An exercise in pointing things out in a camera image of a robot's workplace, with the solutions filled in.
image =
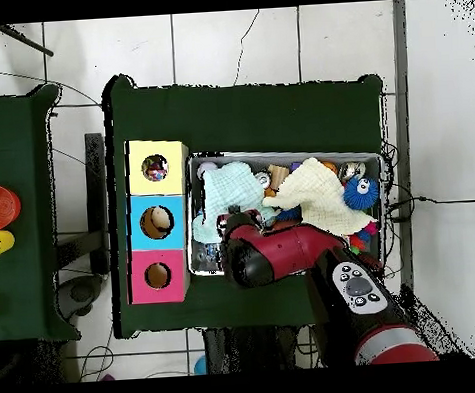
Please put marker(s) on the silver drink can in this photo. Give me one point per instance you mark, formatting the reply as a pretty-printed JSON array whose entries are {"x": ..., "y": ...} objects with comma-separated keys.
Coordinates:
[{"x": 263, "y": 179}]

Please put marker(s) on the dark green table cloth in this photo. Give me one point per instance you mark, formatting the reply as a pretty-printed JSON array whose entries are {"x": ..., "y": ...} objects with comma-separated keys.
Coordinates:
[{"x": 256, "y": 115}]

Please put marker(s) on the wooden box with three holes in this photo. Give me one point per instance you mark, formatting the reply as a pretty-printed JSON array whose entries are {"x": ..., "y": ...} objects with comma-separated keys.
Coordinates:
[{"x": 140, "y": 186}]

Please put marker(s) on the black upright stand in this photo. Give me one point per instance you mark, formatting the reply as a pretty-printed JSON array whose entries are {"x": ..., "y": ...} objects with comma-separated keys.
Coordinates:
[{"x": 97, "y": 193}]

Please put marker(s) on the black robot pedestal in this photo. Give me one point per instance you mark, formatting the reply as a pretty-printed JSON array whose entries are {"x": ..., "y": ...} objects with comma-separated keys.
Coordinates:
[{"x": 251, "y": 352}]

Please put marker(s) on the cream waffle cloth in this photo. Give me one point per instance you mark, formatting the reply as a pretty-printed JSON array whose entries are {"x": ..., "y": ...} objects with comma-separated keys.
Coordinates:
[{"x": 321, "y": 195}]

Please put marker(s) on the blue spiky ball with eyes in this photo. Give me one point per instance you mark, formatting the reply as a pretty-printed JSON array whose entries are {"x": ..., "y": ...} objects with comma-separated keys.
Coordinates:
[{"x": 358, "y": 198}]

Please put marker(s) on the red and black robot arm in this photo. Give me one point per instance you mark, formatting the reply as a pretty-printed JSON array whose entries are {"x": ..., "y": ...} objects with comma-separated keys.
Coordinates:
[{"x": 297, "y": 249}]

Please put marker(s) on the mint waffle cloth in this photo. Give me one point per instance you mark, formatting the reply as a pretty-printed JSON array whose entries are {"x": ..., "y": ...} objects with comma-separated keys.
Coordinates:
[{"x": 229, "y": 189}]

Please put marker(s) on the labelled tin can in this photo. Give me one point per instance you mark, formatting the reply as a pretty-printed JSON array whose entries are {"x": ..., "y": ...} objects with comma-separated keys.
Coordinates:
[{"x": 350, "y": 170}]

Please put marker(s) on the neighbouring green covered table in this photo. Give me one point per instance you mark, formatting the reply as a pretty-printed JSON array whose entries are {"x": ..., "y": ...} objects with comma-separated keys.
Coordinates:
[{"x": 13, "y": 138}]

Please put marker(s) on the plain wooden block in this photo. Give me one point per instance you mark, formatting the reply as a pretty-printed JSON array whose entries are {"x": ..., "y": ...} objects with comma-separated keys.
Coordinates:
[{"x": 278, "y": 174}]

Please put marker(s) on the grey round base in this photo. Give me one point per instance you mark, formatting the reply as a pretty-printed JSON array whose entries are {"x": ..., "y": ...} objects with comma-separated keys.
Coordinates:
[{"x": 81, "y": 292}]

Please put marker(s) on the dark tripod leg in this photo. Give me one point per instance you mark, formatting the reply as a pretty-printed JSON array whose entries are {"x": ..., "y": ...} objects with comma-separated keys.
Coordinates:
[{"x": 31, "y": 43}]

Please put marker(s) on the shallow clear mesh bin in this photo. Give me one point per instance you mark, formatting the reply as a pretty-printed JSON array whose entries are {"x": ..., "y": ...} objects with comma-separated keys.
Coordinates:
[{"x": 283, "y": 154}]

